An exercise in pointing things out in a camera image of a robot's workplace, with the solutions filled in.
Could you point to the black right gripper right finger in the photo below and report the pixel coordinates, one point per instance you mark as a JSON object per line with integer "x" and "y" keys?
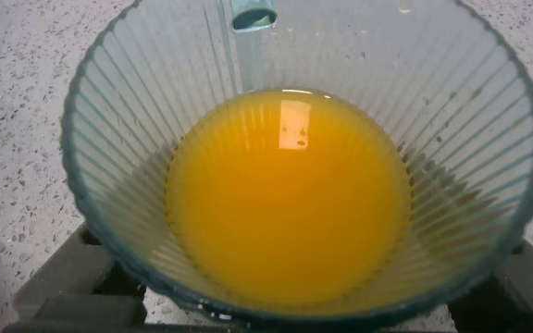
{"x": 525, "y": 296}

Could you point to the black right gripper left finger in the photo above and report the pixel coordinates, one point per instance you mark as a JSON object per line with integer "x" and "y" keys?
{"x": 72, "y": 287}

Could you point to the translucent blue ribbed cup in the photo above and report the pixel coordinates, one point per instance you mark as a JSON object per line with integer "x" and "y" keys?
{"x": 456, "y": 115}

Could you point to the orange juice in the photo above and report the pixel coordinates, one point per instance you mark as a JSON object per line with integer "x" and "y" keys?
{"x": 285, "y": 208}

